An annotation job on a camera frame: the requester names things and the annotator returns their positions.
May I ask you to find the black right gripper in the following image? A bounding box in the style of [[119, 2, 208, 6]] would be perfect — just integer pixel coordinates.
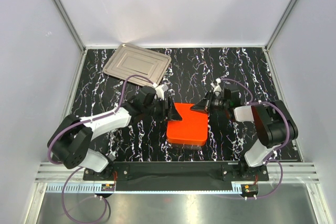
[[191, 91, 229, 115]]

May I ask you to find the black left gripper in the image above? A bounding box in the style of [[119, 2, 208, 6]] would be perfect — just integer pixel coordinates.
[[143, 97, 182, 122]]

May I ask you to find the orange box lid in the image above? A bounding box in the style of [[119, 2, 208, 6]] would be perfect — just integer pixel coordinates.
[[166, 103, 208, 138]]

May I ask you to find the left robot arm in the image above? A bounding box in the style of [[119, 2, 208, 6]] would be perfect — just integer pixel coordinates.
[[47, 86, 182, 180]]

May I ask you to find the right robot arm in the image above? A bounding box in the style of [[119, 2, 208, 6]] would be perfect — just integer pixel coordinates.
[[191, 89, 298, 180]]

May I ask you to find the orange chocolate box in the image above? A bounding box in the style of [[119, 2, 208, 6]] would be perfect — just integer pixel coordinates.
[[167, 136, 207, 146]]

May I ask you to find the silver metal tray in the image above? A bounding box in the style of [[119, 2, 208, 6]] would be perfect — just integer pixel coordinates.
[[103, 44, 171, 84]]

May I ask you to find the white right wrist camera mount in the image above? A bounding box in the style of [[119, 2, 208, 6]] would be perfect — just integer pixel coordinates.
[[211, 78, 222, 97]]

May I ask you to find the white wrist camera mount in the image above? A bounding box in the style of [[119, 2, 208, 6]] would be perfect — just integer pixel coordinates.
[[211, 78, 222, 97], [152, 83, 168, 100]]

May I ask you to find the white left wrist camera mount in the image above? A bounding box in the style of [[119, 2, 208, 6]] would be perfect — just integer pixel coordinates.
[[152, 83, 168, 100]]

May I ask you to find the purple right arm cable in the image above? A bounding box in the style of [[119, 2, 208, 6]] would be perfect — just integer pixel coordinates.
[[220, 78, 291, 200]]

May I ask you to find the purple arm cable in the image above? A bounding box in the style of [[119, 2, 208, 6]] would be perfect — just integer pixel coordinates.
[[47, 75, 155, 222], [220, 78, 291, 200]]

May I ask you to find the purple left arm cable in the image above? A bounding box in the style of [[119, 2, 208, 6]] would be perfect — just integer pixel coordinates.
[[47, 75, 155, 222]]

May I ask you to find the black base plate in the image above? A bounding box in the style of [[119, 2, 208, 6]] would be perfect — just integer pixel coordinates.
[[83, 161, 269, 192]]

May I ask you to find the aluminium rail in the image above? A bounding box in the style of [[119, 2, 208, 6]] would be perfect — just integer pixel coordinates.
[[35, 163, 87, 182]]

